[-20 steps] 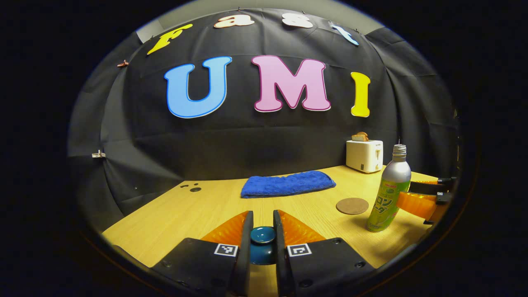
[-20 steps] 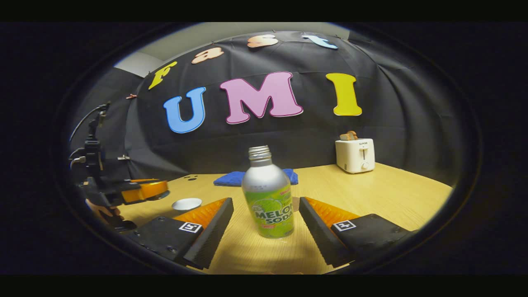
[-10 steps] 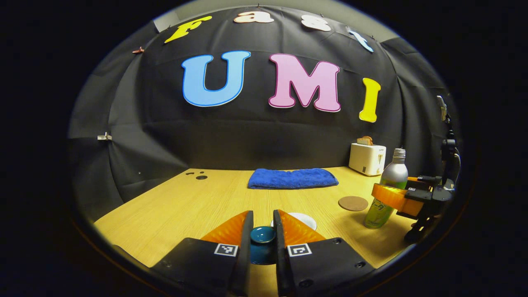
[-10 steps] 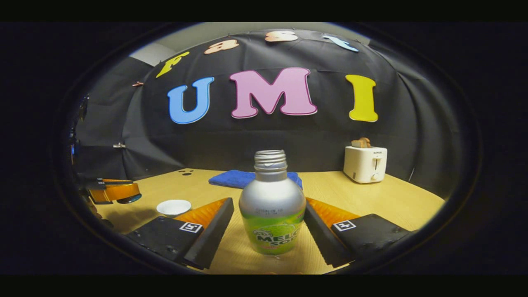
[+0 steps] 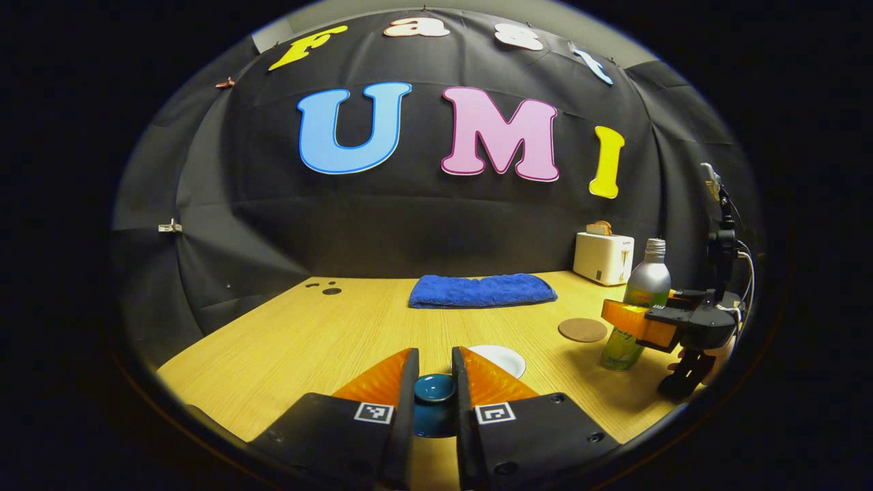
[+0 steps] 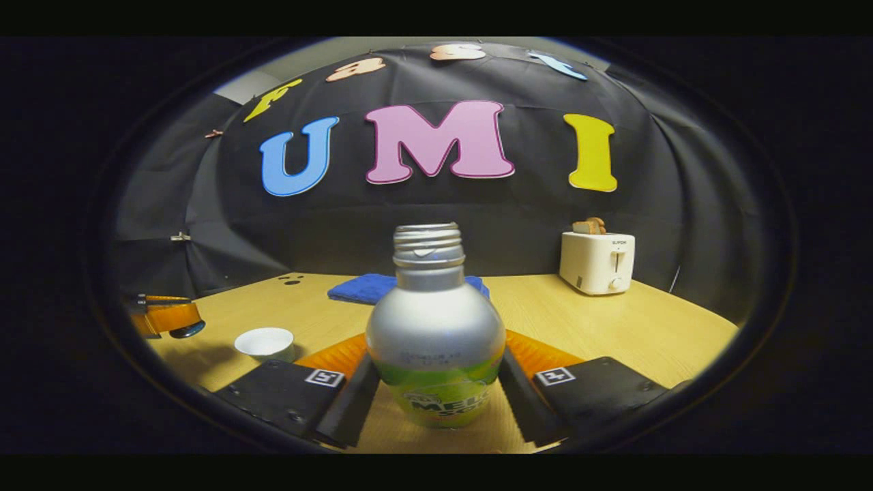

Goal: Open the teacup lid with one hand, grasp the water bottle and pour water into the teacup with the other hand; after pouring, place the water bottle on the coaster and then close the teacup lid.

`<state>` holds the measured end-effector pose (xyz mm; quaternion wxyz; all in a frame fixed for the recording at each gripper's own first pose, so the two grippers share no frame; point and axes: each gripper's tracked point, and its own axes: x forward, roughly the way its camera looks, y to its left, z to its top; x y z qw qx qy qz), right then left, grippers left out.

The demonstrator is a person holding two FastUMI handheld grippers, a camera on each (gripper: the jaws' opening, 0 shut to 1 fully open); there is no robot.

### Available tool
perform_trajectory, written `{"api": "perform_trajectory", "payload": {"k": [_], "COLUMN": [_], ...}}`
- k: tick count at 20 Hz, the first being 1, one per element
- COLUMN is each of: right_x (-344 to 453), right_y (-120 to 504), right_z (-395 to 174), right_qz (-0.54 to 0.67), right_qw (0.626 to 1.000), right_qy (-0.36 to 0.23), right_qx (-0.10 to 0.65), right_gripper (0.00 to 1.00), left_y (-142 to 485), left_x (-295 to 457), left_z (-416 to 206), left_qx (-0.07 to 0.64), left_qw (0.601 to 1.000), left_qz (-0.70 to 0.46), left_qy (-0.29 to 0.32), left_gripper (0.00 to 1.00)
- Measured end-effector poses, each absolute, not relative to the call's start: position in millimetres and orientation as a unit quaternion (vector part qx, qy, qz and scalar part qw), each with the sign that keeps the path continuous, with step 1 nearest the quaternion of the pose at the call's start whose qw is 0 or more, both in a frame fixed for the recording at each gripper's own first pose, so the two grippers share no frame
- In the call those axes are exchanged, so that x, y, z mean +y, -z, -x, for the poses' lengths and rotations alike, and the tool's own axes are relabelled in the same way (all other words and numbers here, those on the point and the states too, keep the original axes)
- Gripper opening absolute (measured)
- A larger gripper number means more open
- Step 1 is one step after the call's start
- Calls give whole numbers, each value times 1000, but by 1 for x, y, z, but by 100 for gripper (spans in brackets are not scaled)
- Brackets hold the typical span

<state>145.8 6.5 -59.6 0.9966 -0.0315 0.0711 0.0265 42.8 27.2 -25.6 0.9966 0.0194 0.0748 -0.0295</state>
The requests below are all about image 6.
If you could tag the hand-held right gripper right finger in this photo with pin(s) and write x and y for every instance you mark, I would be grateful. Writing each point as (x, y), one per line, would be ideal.
(522, 402)

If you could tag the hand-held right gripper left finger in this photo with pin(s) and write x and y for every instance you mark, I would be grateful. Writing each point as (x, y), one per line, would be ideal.
(348, 409)

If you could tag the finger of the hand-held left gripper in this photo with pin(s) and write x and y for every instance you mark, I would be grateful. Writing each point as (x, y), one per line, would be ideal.
(164, 300)
(167, 318)

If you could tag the teal teacup lid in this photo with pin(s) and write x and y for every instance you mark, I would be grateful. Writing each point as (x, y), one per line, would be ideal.
(189, 331)

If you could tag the white teacup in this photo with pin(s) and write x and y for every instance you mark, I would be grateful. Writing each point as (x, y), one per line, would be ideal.
(264, 342)

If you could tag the silver green water bottle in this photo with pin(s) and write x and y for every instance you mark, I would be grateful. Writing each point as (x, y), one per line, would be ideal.
(436, 334)

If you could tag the blue folded towel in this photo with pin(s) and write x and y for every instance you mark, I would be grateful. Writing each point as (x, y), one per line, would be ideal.
(361, 288)

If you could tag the white toaster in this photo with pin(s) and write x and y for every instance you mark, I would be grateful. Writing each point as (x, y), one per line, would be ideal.
(593, 266)

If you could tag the toasted bread slice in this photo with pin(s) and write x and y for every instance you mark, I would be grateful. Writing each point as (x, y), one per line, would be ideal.
(588, 226)

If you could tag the black backdrop cloth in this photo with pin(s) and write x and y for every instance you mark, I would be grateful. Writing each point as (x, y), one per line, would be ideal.
(532, 211)

